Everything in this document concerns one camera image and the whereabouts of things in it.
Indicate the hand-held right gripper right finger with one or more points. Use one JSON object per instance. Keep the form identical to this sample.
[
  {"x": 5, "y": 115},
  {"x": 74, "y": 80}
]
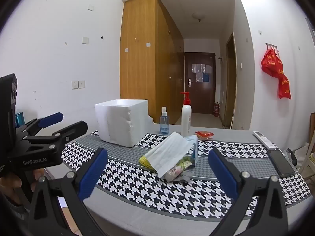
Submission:
[{"x": 222, "y": 174}]

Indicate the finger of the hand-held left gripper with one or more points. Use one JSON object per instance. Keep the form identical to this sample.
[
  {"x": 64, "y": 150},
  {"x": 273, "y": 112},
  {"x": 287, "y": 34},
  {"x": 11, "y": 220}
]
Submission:
[
  {"x": 73, "y": 127},
  {"x": 51, "y": 118}
]

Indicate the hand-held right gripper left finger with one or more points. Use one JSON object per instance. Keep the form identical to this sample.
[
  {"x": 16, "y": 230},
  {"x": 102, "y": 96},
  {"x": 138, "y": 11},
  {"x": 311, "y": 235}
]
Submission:
[{"x": 92, "y": 174}]

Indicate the white foam box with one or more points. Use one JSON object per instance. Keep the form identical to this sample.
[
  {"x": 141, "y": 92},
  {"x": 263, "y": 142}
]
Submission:
[{"x": 118, "y": 120}]

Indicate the green plastic bag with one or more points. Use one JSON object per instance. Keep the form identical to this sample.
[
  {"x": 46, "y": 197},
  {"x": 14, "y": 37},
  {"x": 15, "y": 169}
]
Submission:
[{"x": 177, "y": 168}]

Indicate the yellow foam net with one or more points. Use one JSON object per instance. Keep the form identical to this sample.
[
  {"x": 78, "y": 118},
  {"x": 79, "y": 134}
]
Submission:
[{"x": 144, "y": 162}]

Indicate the white paper tissue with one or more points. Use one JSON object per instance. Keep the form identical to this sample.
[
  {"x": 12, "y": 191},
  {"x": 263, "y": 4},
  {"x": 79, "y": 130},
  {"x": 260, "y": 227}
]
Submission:
[{"x": 167, "y": 152}]

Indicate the person's left forearm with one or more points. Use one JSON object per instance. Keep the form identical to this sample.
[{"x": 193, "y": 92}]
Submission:
[{"x": 13, "y": 210}]

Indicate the person's left hand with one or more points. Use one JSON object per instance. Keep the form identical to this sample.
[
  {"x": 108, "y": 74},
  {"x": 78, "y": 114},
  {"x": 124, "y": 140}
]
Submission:
[{"x": 14, "y": 186}]

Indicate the blue cup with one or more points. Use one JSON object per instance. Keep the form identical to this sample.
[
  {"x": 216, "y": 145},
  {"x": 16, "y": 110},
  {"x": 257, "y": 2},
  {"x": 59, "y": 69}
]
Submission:
[{"x": 19, "y": 119}]

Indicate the red packet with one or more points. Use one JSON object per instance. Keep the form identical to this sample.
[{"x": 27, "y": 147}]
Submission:
[{"x": 204, "y": 134}]

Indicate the houndstooth table cloth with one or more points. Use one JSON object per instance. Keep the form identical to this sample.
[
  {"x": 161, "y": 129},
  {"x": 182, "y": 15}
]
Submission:
[{"x": 137, "y": 179}]

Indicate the white remote control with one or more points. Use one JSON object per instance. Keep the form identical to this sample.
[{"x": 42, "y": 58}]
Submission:
[{"x": 263, "y": 140}]

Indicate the black smartphone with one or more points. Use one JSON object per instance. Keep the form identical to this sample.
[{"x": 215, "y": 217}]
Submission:
[{"x": 280, "y": 163}]

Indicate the white pump bottle red cap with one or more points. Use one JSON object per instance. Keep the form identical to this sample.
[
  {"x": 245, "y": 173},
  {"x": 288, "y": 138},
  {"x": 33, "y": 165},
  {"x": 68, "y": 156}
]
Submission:
[{"x": 186, "y": 120}]

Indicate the red fire extinguisher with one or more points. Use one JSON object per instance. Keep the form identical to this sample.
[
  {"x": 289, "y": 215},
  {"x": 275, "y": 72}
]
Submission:
[{"x": 216, "y": 109}]

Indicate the black chair armrest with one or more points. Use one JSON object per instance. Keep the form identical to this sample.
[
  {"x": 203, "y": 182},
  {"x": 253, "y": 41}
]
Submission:
[{"x": 292, "y": 156}]

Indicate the blue spray bottle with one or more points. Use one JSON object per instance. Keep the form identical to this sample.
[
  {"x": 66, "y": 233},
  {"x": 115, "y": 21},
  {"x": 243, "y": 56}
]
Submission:
[{"x": 164, "y": 125}]

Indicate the dark brown door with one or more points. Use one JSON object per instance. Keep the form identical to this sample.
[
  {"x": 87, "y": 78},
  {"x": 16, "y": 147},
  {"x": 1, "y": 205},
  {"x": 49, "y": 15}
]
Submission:
[{"x": 199, "y": 93}]

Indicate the wooden side door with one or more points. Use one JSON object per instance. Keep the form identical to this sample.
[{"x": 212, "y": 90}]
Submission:
[{"x": 231, "y": 83}]

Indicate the blue paper notice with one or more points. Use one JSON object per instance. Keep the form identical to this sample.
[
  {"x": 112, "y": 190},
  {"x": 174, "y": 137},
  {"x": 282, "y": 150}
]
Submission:
[{"x": 206, "y": 77}]

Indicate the wooden wardrobe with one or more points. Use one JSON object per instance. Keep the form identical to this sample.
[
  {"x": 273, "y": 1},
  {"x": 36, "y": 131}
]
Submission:
[{"x": 140, "y": 54}]

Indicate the white paper notice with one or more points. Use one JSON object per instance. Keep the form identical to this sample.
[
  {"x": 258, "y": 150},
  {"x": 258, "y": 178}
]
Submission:
[{"x": 200, "y": 68}]

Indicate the red hanging bag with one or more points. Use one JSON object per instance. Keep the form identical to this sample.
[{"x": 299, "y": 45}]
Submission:
[{"x": 273, "y": 64}]

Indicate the ceiling lamp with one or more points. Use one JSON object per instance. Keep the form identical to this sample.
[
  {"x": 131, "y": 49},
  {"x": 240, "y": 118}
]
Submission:
[{"x": 198, "y": 16}]

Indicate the white wall socket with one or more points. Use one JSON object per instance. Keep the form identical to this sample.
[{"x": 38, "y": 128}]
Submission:
[{"x": 75, "y": 84}]

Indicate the metal wall hook rack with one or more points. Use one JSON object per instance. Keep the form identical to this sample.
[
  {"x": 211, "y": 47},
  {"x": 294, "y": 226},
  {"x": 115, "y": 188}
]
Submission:
[{"x": 272, "y": 45}]

